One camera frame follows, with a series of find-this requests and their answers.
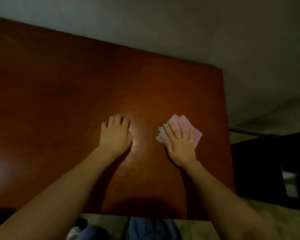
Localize person's left hand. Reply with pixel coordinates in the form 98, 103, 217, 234
98, 114, 134, 160

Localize person's right hand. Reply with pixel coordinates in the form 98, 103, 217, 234
162, 120, 198, 169

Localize pink cleaning cloth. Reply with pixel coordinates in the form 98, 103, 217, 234
155, 114, 204, 150

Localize person's left forearm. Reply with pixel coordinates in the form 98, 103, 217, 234
0, 150, 118, 240

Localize person's right forearm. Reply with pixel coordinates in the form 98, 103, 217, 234
182, 161, 281, 240

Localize reddish wooden desk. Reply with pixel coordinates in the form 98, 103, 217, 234
0, 16, 237, 220

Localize person's blue trousers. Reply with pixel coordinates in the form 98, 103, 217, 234
72, 216, 183, 240

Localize person's black shoe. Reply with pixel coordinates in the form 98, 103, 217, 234
66, 217, 89, 238

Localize black low cabinet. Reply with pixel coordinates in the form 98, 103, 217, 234
231, 130, 300, 212

